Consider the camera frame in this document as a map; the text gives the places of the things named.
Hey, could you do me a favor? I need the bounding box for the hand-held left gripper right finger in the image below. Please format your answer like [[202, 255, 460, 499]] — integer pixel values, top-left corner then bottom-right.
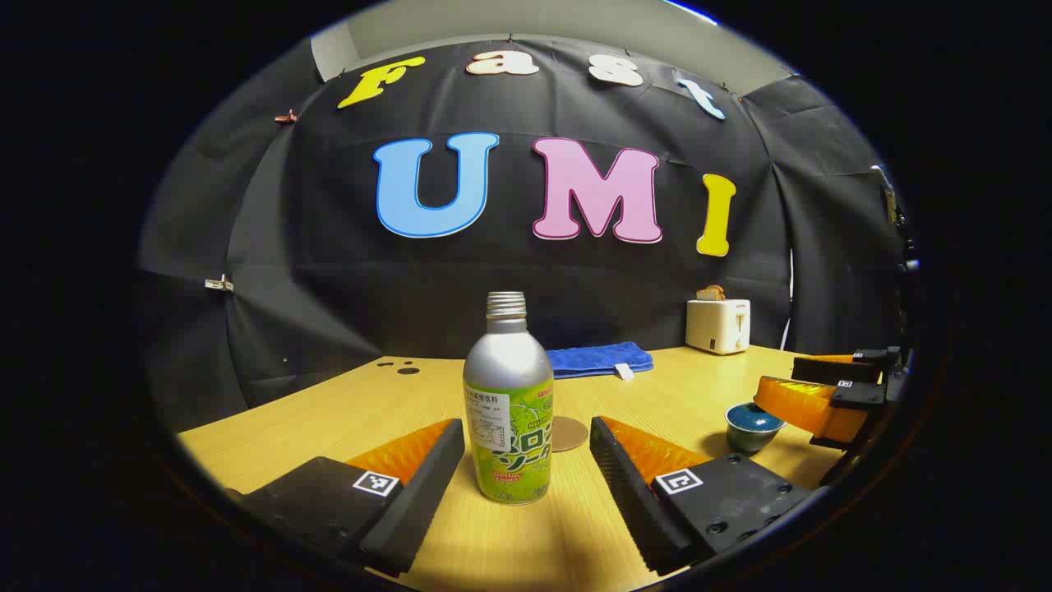
[[589, 415, 814, 576]]

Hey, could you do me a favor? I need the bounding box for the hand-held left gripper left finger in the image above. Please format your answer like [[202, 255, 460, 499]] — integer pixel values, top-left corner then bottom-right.
[[226, 418, 466, 578]]

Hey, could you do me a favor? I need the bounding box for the round brown coaster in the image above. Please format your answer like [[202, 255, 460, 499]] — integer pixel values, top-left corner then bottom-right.
[[551, 416, 589, 454]]

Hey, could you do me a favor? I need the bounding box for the silver green label water bottle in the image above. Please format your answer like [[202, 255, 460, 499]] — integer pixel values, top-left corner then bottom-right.
[[463, 291, 555, 506]]

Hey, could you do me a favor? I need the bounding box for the white toaster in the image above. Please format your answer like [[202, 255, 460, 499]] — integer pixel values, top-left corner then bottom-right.
[[685, 298, 751, 356]]

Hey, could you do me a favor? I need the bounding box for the blue folded towel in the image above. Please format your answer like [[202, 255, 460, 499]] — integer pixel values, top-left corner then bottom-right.
[[546, 341, 655, 380]]

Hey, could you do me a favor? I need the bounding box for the black backdrop cloth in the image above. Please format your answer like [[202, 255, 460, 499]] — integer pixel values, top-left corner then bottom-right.
[[140, 35, 909, 412]]

